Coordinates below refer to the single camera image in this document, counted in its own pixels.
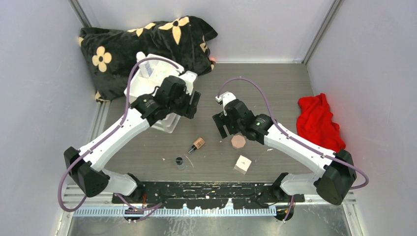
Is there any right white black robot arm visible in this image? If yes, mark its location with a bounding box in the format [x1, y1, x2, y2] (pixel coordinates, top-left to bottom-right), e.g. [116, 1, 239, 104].
[213, 93, 357, 206]

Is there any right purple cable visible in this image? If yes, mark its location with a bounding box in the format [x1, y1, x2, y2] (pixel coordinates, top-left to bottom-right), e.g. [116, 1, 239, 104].
[216, 77, 370, 223]

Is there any pink octagonal compact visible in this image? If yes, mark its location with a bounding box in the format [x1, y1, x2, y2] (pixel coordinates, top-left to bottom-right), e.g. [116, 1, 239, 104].
[231, 135, 246, 150]

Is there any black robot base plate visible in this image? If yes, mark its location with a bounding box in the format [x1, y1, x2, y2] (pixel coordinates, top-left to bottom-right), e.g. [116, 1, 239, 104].
[112, 181, 305, 211]

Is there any white plastic bottle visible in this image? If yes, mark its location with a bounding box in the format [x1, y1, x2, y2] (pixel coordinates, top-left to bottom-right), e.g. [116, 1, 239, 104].
[136, 52, 154, 79]

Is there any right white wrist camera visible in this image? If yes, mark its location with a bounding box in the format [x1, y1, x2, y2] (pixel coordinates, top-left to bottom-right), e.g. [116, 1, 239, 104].
[215, 91, 236, 109]

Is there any white plastic drawer organizer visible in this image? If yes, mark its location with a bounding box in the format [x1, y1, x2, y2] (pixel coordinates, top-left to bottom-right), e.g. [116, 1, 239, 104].
[124, 54, 185, 134]

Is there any red cloth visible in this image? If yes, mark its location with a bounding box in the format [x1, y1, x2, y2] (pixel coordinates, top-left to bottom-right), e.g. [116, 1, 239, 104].
[296, 93, 346, 152]

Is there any white cube box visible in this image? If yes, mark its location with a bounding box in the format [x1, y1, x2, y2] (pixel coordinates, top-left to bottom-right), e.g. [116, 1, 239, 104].
[234, 155, 252, 175]

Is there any black floral plush blanket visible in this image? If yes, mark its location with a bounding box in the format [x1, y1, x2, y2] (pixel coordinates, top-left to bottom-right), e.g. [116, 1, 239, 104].
[78, 16, 218, 102]

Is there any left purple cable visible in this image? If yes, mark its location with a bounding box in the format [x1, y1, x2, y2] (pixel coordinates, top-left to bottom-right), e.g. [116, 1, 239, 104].
[58, 57, 180, 223]

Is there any small green circuit board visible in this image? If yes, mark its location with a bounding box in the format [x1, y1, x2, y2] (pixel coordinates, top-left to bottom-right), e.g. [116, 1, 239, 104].
[124, 207, 144, 215]

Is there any purple cable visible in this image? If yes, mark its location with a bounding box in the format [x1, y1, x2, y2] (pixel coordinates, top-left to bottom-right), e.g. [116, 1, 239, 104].
[216, 77, 370, 223]
[58, 57, 180, 223]

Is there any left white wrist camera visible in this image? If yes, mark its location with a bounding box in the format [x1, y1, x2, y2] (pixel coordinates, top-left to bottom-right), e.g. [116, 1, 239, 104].
[179, 71, 198, 95]

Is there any clear jar black lid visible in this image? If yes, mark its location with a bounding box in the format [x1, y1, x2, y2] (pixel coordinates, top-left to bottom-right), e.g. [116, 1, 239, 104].
[175, 157, 186, 170]

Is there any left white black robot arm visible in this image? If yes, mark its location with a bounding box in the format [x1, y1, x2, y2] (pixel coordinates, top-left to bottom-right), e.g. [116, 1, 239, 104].
[64, 72, 201, 203]

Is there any aluminium frame rail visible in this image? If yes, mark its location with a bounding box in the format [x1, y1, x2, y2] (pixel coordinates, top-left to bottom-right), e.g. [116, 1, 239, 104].
[60, 183, 357, 217]

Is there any tan foundation bottle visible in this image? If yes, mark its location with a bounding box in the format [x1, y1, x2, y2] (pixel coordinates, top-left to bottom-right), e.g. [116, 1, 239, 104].
[188, 137, 206, 154]

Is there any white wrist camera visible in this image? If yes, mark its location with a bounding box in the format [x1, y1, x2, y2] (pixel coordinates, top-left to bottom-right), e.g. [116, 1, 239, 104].
[179, 71, 198, 95]
[215, 91, 236, 109]

